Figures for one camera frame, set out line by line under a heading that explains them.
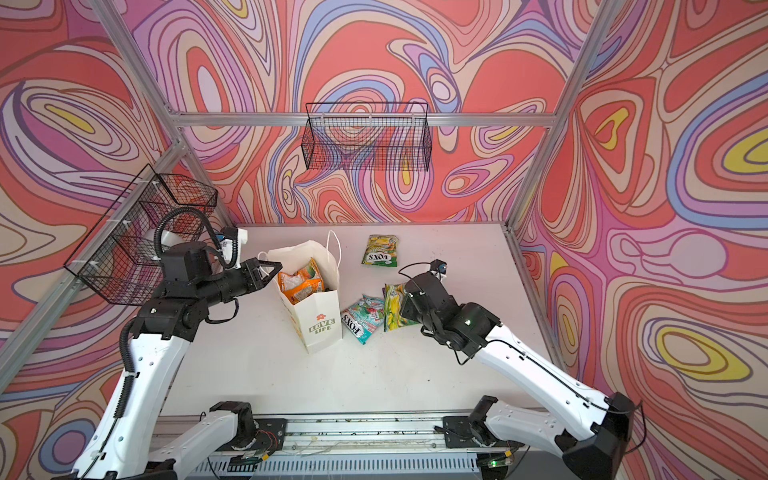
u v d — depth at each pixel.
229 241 0.59
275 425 0.75
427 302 0.51
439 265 0.65
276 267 0.68
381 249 1.08
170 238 0.74
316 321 0.77
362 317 0.90
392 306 0.79
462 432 0.74
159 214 0.77
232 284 0.57
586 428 0.38
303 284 0.84
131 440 0.38
